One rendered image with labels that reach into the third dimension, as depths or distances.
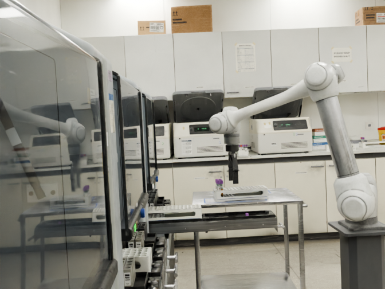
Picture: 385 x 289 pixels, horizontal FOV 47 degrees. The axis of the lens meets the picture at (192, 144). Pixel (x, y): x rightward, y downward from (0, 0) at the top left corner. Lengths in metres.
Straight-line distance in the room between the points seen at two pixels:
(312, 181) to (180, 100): 1.58
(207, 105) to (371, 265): 2.83
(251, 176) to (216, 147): 0.46
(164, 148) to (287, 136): 1.25
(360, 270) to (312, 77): 0.98
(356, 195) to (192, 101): 2.86
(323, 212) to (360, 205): 2.63
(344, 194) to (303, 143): 2.50
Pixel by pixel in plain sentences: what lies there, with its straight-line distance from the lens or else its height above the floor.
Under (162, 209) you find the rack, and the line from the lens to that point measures 2.10.
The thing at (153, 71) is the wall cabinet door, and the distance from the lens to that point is 4.71.
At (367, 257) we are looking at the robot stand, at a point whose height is 0.57.
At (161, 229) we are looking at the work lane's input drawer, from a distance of 2.08.
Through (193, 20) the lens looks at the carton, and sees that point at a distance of 4.84.
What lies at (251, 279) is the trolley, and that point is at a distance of 2.87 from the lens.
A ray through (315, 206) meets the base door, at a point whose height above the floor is 0.36.
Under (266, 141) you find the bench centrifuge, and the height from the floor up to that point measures 1.04.
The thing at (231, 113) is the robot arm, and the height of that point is 1.30.
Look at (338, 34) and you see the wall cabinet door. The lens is 5.04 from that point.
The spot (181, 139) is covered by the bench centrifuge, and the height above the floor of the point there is 1.10.
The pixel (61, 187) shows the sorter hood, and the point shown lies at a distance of 0.59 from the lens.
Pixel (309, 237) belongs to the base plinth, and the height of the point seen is 0.03.
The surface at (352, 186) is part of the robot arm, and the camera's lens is 2.12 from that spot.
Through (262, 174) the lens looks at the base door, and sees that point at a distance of 4.49.
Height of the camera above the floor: 1.27
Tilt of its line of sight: 3 degrees down
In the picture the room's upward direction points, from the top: 3 degrees counter-clockwise
